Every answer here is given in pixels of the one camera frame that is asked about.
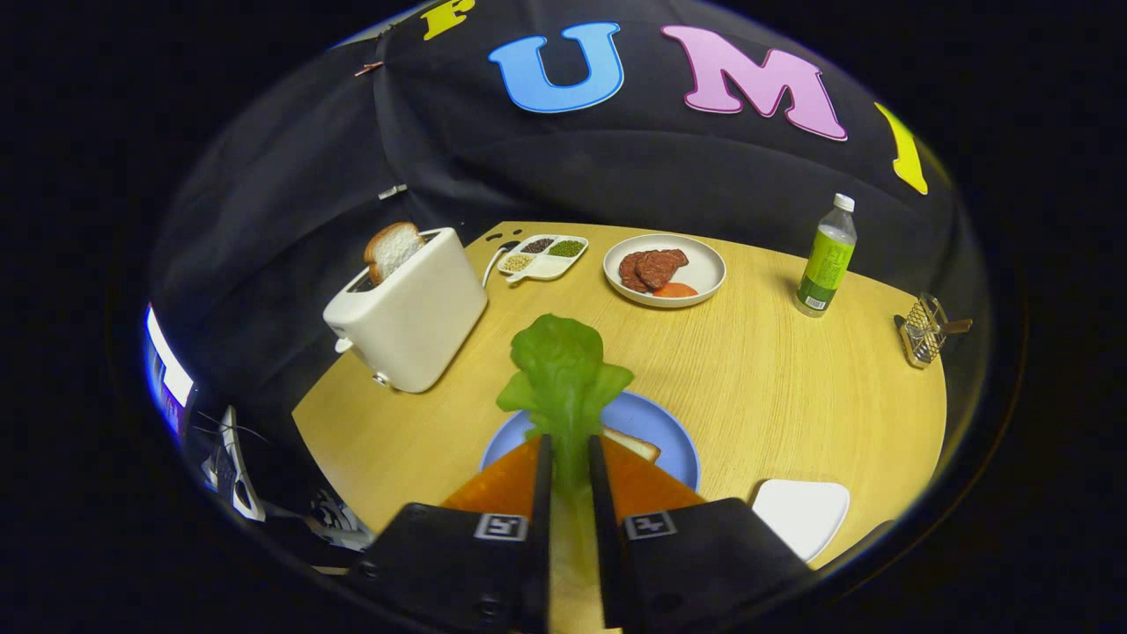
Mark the black backdrop cloth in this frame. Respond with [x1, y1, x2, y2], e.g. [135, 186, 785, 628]
[148, 0, 965, 529]

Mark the green label plastic bottle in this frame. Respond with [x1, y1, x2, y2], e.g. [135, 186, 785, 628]
[795, 193, 858, 318]

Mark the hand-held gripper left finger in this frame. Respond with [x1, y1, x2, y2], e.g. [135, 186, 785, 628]
[348, 434, 554, 634]

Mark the toasted bread slice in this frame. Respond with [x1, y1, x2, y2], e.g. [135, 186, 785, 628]
[364, 222, 426, 286]

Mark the lit screen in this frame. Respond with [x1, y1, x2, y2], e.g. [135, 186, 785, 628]
[144, 304, 195, 437]

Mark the round blue plate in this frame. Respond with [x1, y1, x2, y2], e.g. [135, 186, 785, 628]
[479, 391, 702, 494]

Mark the white divided seed dish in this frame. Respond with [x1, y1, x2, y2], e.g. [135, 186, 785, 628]
[497, 234, 590, 284]

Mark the green lettuce leaf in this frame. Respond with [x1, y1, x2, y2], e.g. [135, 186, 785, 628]
[496, 313, 635, 630]

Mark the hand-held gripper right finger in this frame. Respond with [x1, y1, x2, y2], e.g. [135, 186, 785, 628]
[588, 434, 815, 634]

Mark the square white plate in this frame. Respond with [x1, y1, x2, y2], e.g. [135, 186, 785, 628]
[751, 479, 851, 564]

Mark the wire utensil holder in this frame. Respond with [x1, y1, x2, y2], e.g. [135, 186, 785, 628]
[895, 293, 950, 369]

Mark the white bread slice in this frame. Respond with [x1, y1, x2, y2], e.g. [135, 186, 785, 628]
[601, 427, 661, 463]

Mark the round white plate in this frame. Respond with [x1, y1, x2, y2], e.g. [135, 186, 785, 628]
[603, 233, 727, 308]

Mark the white curved stand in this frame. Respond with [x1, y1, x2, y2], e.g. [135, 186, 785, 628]
[201, 405, 267, 522]

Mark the white toaster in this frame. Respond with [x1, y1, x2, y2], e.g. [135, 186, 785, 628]
[322, 227, 489, 394]

